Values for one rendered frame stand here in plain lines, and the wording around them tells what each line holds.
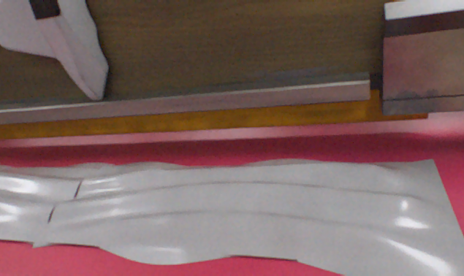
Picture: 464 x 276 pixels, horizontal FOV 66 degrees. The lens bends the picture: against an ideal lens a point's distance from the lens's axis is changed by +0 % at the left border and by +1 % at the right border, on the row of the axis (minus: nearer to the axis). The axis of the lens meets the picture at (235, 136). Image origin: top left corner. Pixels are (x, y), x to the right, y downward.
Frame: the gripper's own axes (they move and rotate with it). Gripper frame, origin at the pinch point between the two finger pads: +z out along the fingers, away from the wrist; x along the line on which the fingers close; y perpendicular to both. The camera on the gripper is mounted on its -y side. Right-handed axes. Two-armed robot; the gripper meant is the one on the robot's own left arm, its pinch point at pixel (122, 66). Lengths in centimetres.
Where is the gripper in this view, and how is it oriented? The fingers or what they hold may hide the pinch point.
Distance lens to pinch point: 24.7
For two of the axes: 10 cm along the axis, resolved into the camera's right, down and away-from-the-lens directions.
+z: 1.9, 8.7, 4.5
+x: -2.5, 4.8, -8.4
